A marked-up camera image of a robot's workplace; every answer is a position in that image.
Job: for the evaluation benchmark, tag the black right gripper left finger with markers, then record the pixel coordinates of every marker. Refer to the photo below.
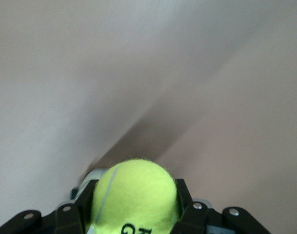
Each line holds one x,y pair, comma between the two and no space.
67,219

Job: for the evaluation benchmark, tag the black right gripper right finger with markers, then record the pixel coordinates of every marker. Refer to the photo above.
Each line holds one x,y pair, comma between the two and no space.
194,219

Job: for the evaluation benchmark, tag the brown table cover cloth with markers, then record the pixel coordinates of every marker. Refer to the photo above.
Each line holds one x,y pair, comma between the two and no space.
65,73

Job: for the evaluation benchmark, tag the yellow tennis ball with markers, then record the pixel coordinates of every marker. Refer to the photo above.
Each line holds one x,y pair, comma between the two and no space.
136,195

